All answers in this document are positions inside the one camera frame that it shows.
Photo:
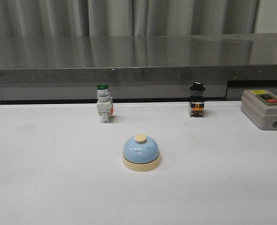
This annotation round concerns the grey curtain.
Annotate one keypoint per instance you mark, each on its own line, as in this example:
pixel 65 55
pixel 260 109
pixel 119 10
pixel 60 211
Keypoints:
pixel 119 18

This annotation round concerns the grey push button switch box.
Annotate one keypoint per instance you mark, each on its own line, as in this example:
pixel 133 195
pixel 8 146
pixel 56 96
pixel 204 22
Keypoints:
pixel 260 106

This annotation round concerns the grey stone counter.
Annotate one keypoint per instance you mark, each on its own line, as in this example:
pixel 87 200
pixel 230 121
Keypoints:
pixel 136 69

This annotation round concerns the green pushbutton switch white body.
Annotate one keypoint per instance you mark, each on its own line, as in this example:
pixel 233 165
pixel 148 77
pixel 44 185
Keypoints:
pixel 104 102

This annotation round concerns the blue and cream desk bell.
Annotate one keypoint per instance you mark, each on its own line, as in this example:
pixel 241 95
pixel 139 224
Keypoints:
pixel 141 153

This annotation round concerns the black rotary selector switch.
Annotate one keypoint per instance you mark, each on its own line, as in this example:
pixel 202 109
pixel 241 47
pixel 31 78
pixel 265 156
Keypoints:
pixel 196 102

